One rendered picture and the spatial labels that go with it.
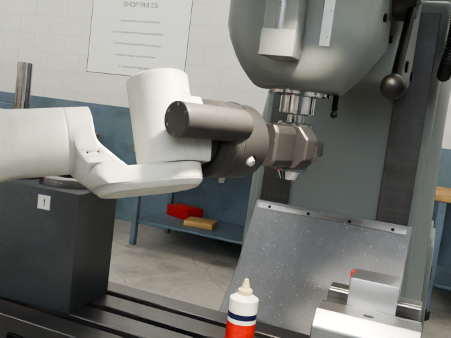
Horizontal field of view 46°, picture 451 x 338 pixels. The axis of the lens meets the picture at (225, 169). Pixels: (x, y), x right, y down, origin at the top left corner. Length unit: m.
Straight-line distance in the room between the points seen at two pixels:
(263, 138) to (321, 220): 0.51
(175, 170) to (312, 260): 0.60
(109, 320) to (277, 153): 0.39
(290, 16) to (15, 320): 0.57
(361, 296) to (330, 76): 0.28
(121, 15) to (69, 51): 0.76
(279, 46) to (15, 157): 0.30
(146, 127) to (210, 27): 4.95
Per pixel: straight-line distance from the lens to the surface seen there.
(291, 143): 0.66
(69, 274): 0.86
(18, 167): 0.51
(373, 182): 1.09
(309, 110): 0.72
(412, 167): 1.08
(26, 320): 0.86
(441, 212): 4.15
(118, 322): 0.86
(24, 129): 0.51
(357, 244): 1.08
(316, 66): 0.65
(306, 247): 1.09
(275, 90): 0.71
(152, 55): 5.72
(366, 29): 0.66
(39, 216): 0.87
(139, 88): 0.55
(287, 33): 0.62
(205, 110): 0.51
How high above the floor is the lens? 1.27
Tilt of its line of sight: 6 degrees down
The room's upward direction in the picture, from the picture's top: 7 degrees clockwise
